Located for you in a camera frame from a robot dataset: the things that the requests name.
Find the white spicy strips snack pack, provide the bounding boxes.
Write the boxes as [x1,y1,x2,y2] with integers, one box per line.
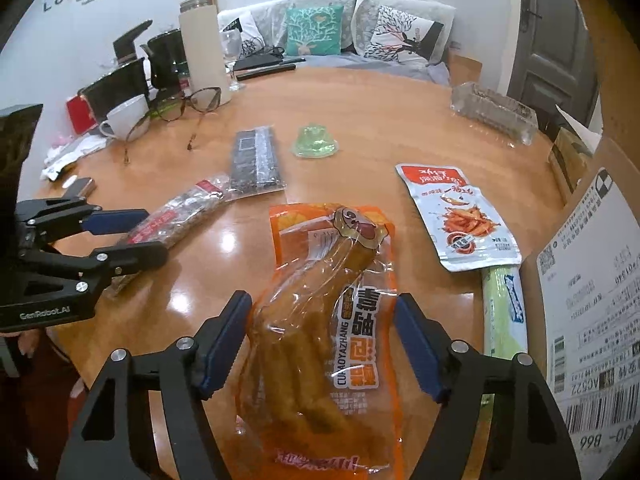
[396,164,522,273]

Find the black water dispenser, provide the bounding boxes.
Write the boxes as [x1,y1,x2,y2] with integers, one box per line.
[78,20,153,122]

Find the black seaweed snack pack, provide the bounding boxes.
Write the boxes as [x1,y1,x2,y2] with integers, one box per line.
[230,126,285,200]

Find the glass ashtray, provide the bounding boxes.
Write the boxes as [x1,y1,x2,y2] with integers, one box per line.
[450,81,538,145]

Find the red gift bag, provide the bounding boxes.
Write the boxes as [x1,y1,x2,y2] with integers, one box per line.
[66,94,98,136]

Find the white black small pillow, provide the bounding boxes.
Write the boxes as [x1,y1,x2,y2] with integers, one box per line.
[222,11,266,58]

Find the white thermos bottle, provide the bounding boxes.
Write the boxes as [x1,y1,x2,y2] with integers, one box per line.
[179,0,231,105]

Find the black remote control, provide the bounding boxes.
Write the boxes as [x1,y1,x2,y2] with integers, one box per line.
[235,63,296,82]

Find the green white candy pack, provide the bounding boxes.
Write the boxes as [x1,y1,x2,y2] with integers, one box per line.
[482,266,528,360]

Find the white tree pillow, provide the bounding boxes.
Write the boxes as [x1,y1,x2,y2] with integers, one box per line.
[362,6,444,64]

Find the grey sofa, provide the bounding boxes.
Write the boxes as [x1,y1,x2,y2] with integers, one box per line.
[218,0,456,87]

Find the small gold cardboard box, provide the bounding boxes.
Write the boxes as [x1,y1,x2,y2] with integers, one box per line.
[548,128,592,204]

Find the dark entrance door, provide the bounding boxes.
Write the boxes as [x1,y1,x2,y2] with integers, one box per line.
[508,0,599,133]

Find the tortoiseshell eyeglasses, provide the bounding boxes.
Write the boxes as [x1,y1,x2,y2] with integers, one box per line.
[122,87,222,165]

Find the wooden side table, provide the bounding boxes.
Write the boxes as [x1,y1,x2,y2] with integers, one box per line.
[447,50,483,87]

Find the smartphone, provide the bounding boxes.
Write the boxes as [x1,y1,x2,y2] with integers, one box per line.
[62,176,96,198]

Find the wine glass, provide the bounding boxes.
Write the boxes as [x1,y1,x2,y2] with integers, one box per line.
[220,29,244,91]

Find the white ceramic cup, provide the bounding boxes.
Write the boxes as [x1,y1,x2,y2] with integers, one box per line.
[99,94,151,141]

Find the teal tree pillow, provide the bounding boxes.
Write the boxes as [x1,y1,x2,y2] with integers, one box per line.
[285,4,344,56]

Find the black electric kettle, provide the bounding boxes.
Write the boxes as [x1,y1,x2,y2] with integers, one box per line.
[141,29,189,90]

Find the brown cardboard box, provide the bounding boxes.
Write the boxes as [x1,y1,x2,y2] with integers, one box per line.
[521,0,639,479]

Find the green jelly cup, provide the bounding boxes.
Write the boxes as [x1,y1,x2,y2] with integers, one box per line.
[291,124,338,159]

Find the orange duck feet snack pack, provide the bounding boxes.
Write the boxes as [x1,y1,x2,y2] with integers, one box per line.
[234,204,404,479]

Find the red clear nut snack pack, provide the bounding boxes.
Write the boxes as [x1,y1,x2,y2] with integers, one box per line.
[106,172,232,294]

